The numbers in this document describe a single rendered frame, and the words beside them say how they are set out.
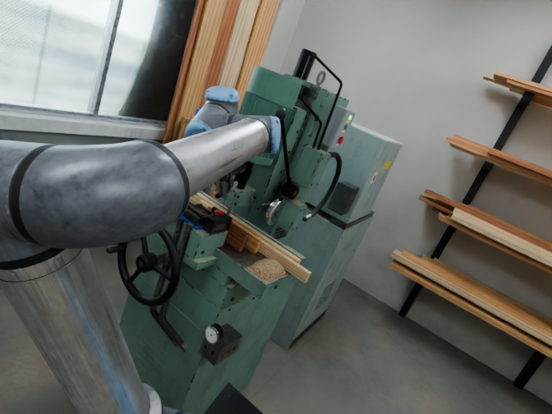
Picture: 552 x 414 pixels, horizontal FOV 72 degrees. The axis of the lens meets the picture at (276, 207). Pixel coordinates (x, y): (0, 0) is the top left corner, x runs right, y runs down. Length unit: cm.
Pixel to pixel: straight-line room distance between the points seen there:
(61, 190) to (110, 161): 6
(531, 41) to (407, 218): 160
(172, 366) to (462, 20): 319
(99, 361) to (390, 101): 324
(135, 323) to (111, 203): 133
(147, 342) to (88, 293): 113
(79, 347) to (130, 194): 28
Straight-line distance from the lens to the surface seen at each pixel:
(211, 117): 97
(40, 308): 59
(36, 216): 45
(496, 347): 379
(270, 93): 131
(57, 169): 44
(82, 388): 71
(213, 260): 133
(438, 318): 374
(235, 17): 315
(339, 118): 156
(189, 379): 160
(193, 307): 147
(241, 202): 146
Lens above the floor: 149
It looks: 18 degrees down
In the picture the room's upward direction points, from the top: 22 degrees clockwise
